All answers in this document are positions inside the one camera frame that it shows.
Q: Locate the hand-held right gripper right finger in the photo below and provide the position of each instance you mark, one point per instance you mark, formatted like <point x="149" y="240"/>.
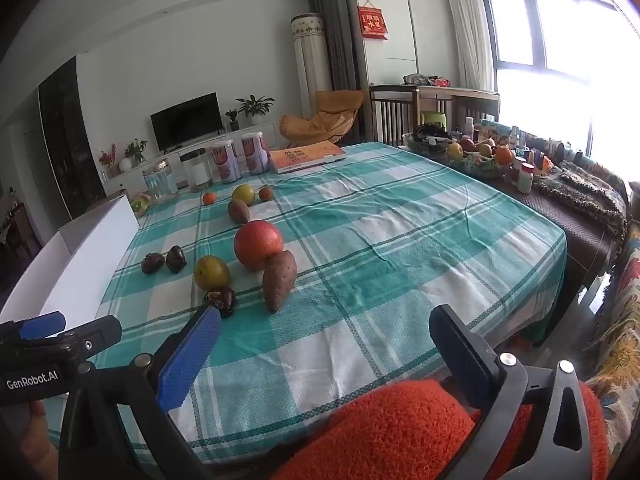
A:
<point x="460" y="355"/>

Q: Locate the brown kiwi fruit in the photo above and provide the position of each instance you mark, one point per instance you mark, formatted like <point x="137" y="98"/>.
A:
<point x="239" y="211"/>

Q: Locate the white cardboard box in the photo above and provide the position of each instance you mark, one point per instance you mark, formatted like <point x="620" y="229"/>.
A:
<point x="85" y="255"/>

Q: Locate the red wall hanging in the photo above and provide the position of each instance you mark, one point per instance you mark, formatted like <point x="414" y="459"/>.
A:
<point x="373" y="22"/>

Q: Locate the covered standing air conditioner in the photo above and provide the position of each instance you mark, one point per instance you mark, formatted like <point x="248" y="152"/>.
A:
<point x="310" y="65"/>

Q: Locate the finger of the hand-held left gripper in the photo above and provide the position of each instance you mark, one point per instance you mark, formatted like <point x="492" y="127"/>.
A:
<point x="42" y="325"/>
<point x="95" y="337"/>

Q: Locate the green plastic stool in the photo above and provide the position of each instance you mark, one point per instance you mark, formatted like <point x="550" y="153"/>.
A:
<point x="433" y="119"/>

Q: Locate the green patterned fruit basket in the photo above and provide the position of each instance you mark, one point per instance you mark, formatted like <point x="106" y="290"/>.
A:
<point x="475" y="166"/>

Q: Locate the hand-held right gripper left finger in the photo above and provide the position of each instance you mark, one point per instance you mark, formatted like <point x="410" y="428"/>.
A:
<point x="187" y="355"/>

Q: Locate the orange in basket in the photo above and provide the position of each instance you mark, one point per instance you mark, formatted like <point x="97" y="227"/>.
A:
<point x="503" y="155"/>

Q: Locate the large green potted plant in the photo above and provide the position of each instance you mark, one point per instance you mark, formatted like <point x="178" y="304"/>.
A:
<point x="255" y="107"/>

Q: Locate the stack of white cups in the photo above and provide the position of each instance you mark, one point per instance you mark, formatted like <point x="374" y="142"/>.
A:
<point x="468" y="126"/>

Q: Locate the small red-orange fruit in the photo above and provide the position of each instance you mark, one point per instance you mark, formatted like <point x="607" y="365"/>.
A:
<point x="266" y="193"/>

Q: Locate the small orange tangerine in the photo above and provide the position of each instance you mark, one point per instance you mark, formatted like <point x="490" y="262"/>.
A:
<point x="210" y="198"/>

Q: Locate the orange book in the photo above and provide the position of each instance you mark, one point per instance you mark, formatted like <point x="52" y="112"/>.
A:
<point x="305" y="156"/>

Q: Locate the large red apple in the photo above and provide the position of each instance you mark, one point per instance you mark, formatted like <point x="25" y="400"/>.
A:
<point x="257" y="245"/>

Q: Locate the grey curtain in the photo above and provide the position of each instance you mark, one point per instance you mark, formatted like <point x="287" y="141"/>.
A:
<point x="335" y="25"/>

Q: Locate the large sweet potato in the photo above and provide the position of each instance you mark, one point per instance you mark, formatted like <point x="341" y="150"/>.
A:
<point x="278" y="280"/>

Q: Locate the dark brown bench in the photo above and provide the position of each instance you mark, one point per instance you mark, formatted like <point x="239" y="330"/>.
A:
<point x="570" y="230"/>

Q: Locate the yellow-green pear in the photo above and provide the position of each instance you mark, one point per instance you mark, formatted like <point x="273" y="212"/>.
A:
<point x="211" y="272"/>
<point x="243" y="193"/>

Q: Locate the person's left hand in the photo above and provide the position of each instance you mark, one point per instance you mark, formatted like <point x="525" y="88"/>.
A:
<point x="39" y="417"/>

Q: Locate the leafy plant in vase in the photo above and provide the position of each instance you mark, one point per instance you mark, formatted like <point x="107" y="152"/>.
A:
<point x="135" y="150"/>

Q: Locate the clear glass jar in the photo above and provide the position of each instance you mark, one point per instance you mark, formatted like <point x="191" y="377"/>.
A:
<point x="159" y="182"/>

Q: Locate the small red apple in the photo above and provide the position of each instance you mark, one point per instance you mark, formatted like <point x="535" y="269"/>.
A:
<point x="468" y="144"/>

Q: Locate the black television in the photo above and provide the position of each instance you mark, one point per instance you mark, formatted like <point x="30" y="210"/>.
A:
<point x="186" y="120"/>

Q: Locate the clear jar with white label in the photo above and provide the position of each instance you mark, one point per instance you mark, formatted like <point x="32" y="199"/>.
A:
<point x="197" y="172"/>

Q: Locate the black basket of clutter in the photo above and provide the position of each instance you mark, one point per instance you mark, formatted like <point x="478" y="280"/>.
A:
<point x="427" y="137"/>

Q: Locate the pink printed can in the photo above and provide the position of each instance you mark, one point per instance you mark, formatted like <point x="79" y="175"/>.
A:
<point x="225" y="160"/>
<point x="255" y="152"/>

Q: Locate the round white vase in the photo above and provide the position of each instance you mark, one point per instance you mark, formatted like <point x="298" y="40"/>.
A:
<point x="125" y="164"/>

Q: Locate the wooden chair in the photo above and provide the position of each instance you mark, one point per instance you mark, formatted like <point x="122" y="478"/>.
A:
<point x="390" y="115"/>

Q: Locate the floral sofa cover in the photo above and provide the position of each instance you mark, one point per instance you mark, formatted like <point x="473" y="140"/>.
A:
<point x="620" y="335"/>

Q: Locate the orange fleece clothing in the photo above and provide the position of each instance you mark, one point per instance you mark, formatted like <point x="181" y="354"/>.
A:
<point x="400" y="435"/>

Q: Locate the green plaid tablecloth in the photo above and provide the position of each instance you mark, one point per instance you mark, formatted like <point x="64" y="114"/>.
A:
<point x="400" y="240"/>

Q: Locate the white bottle with red cap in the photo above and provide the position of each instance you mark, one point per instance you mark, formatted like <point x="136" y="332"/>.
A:
<point x="525" y="180"/>

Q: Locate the kiwi print pouch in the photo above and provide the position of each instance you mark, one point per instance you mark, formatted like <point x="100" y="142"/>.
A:
<point x="140" y="204"/>

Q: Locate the white curtain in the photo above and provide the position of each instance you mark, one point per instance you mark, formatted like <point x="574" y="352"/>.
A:
<point x="467" y="35"/>

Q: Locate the orange lounge chair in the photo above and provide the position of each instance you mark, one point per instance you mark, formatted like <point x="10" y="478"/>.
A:
<point x="320" y="120"/>

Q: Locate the wooden side table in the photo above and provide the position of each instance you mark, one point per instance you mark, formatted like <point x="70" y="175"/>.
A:
<point x="470" y="95"/>

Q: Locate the white television cabinet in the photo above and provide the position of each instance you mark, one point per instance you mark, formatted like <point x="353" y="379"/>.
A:
<point x="272" y="132"/>

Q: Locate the small green potted plant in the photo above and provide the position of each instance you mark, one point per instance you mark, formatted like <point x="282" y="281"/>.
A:
<point x="232" y="119"/>

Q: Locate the window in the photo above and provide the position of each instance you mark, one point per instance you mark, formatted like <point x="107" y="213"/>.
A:
<point x="560" y="60"/>

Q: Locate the yellow pear in basket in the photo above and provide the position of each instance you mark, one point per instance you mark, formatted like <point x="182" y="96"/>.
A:
<point x="454" y="150"/>
<point x="484" y="149"/>

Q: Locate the red flower arrangement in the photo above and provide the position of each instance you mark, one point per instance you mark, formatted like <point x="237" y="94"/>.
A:
<point x="107" y="157"/>

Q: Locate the black display cabinet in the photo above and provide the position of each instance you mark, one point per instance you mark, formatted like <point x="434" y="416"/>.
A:
<point x="67" y="145"/>

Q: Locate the brown fringed throw blanket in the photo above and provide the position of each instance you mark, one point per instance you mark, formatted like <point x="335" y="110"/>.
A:
<point x="585" y="190"/>

